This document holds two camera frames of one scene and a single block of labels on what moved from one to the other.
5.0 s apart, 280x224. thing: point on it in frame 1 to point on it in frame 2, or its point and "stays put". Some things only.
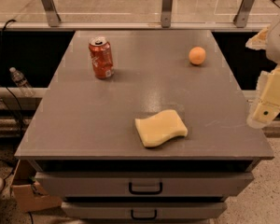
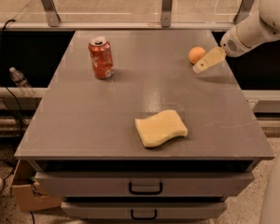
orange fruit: x=197 y=55 stays put
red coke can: x=101 y=54 stays put
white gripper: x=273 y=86 to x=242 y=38
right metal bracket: x=242 y=16 stays put
